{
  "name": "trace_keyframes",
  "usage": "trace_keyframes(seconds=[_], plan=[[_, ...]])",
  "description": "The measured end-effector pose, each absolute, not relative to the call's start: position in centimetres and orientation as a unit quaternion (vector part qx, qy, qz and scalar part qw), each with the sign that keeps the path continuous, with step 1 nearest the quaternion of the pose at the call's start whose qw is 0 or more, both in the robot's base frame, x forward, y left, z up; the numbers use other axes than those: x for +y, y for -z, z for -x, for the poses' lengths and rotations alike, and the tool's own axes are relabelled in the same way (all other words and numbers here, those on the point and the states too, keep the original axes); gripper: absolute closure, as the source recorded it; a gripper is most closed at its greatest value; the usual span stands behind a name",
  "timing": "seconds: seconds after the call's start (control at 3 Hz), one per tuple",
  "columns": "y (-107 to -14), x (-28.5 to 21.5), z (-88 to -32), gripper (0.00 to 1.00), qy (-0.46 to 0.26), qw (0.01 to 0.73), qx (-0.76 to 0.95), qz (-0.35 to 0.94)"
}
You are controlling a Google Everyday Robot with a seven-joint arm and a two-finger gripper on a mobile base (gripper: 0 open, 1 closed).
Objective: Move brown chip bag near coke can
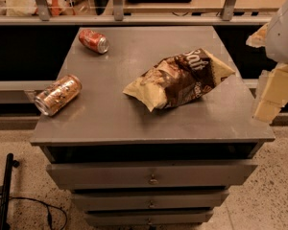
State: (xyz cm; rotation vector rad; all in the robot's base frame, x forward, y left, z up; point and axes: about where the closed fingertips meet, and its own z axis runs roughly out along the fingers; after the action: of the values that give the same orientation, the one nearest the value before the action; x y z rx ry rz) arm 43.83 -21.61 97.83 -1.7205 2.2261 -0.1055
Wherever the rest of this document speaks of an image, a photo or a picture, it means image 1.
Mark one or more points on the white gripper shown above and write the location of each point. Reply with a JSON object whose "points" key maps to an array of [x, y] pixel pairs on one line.
{"points": [[283, 37]]}

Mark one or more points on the bottom drawer with knob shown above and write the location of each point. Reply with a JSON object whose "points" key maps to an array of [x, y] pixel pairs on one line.
{"points": [[148, 217]]}

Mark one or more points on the drawer with knob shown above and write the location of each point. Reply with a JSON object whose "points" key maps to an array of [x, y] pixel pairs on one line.
{"points": [[144, 200], [151, 174], [148, 217]]}

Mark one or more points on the grey drawer cabinet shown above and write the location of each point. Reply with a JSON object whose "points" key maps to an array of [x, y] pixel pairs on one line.
{"points": [[105, 125]]}

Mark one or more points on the red coke can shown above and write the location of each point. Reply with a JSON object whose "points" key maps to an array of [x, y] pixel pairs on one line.
{"points": [[94, 41]]}

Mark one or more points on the orange soda can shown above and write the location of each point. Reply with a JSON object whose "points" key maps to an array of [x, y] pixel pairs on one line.
{"points": [[57, 95]]}

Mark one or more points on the brown chip bag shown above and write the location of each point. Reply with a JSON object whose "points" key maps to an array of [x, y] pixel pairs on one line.
{"points": [[179, 80]]}

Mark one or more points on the top drawer with knob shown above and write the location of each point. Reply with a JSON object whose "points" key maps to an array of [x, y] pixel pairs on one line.
{"points": [[151, 174]]}

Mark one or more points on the black stand leg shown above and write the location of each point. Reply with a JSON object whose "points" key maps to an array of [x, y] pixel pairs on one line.
{"points": [[5, 198]]}

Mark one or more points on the middle drawer with knob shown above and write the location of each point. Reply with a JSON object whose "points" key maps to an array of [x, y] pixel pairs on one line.
{"points": [[144, 200]]}

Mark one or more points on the grey metal railing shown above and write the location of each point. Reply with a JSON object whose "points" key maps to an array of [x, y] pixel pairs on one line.
{"points": [[150, 12]]}

